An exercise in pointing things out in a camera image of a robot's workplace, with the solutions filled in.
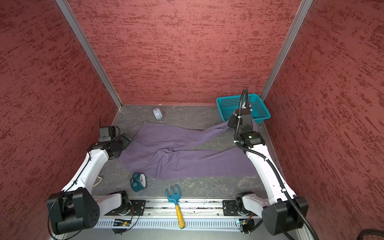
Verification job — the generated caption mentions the purple trousers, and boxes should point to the purple trousers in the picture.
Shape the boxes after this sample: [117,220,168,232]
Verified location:
[119,122,258,180]

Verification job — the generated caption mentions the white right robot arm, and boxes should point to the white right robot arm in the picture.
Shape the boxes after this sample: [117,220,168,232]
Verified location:
[228,115,313,236]

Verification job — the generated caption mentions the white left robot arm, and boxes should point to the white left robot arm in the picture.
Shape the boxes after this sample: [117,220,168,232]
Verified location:
[47,134,133,235]

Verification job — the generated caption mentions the teal plastic mesh basket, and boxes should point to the teal plastic mesh basket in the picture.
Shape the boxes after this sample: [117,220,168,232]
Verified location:
[215,93,272,124]

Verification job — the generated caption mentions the teal tape dispenser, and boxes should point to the teal tape dispenser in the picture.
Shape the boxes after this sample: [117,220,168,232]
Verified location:
[130,173,147,192]

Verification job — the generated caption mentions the white computer mouse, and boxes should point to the white computer mouse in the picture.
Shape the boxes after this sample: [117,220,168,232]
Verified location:
[153,108,164,122]

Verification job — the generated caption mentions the black corrugated cable conduit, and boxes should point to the black corrugated cable conduit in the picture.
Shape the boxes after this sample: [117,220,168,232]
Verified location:
[233,87,320,240]

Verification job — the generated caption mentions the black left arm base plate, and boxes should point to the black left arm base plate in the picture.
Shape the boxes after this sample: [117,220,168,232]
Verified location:
[106,200,147,217]

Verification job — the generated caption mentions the left circuit board with wires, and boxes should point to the left circuit board with wires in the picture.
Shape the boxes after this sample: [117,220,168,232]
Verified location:
[112,207,140,235]

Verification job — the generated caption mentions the circuit board with wires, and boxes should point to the circuit board with wires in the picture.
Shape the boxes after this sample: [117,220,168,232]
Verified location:
[112,207,140,235]
[239,214,255,234]

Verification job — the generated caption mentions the blue garden fork yellow handle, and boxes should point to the blue garden fork yellow handle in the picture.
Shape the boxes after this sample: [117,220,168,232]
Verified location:
[166,185,186,229]

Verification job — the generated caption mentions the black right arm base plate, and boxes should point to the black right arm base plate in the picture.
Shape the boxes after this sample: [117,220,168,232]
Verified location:
[222,198,264,217]

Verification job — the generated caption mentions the aluminium front rail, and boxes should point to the aluminium front rail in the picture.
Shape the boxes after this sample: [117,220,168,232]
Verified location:
[61,197,304,232]

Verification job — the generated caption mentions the right circuit board with wires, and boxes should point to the right circuit board with wires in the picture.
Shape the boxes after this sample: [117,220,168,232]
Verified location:
[239,214,255,234]

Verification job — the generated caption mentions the aluminium corner post left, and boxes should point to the aluminium corner post left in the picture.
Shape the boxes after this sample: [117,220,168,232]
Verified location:
[56,0,124,111]

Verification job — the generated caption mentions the aluminium corner post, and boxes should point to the aluminium corner post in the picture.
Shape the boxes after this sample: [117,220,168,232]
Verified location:
[56,0,124,111]
[260,0,313,101]

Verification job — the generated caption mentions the aluminium corner post right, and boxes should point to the aluminium corner post right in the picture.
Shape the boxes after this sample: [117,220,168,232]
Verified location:
[260,0,313,101]

